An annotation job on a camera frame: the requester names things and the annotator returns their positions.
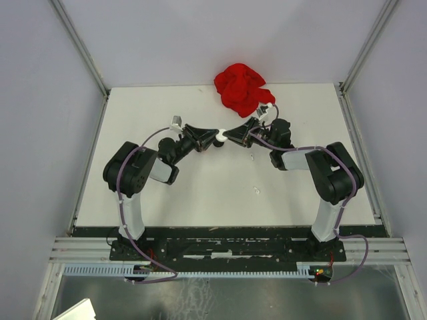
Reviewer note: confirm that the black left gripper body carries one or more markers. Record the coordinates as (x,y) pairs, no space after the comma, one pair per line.
(184,146)

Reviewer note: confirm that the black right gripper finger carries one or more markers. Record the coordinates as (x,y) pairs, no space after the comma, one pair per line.
(242,130)
(241,140)

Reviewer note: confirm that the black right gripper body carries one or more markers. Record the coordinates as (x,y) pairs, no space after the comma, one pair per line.
(263,134)

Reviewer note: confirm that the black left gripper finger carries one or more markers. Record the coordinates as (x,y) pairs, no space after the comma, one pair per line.
(205,142)
(199,133)

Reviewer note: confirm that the white earbud charging case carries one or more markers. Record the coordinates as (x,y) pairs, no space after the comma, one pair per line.
(221,136)

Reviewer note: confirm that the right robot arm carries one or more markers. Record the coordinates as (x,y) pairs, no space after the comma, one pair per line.
(334,173)

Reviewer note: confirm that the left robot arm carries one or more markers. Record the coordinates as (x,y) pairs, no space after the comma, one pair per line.
(127,172)

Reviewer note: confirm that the red crumpled cloth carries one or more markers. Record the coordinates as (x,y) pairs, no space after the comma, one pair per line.
(241,89)

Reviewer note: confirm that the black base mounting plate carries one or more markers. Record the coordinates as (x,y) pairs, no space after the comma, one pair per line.
(228,248)

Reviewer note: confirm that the grey metal plate corner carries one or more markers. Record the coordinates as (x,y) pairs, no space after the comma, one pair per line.
(83,310)

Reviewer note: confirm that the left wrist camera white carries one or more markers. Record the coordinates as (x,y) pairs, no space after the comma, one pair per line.
(176,124)

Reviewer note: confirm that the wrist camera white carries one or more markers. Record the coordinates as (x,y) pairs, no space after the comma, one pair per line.
(263,112)
(176,124)

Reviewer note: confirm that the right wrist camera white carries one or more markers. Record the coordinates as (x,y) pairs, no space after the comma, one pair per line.
(263,112)

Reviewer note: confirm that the white slotted cable duct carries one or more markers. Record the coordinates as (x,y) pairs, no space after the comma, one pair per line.
(120,270)

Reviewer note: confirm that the left aluminium frame post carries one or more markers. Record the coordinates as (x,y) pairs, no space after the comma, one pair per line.
(79,45)

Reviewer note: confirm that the aluminium frame post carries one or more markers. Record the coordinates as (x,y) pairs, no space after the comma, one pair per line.
(79,45)
(385,15)

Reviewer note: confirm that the aluminium front rail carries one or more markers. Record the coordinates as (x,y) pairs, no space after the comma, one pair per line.
(381,251)

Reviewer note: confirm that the right aluminium frame post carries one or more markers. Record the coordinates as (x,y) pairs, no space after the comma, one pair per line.
(385,15)

